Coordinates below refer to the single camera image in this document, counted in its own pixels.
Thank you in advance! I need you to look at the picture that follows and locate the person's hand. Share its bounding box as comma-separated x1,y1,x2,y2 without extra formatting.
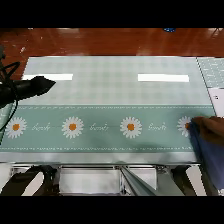
187,116,224,147

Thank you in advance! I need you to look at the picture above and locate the blue garment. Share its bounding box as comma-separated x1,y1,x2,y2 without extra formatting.
188,126,224,191

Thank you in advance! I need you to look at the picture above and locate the silver frame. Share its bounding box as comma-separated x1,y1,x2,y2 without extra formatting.
0,161,224,197

